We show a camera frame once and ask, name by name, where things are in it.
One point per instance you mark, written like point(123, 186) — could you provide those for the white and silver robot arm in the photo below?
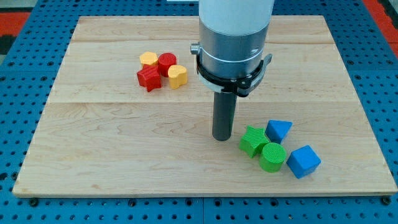
point(232, 35)

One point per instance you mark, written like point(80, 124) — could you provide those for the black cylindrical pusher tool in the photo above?
point(224, 105)

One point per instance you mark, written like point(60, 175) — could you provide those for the yellow heart block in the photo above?
point(178, 75)

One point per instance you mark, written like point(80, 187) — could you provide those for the red star block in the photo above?
point(149, 77)

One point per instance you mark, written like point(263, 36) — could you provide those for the green star block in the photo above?
point(253, 140)

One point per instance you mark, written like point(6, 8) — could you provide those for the red cylinder block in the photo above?
point(165, 61)

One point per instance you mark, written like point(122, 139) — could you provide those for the yellow hexagon block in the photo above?
point(148, 58)

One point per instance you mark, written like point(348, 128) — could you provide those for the blue triangle block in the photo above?
point(277, 130)

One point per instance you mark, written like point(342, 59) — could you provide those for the green cylinder block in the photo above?
point(272, 157)

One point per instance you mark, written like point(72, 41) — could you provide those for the wooden board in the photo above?
point(102, 135)

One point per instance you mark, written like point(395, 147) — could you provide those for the blue cube block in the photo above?
point(303, 161)

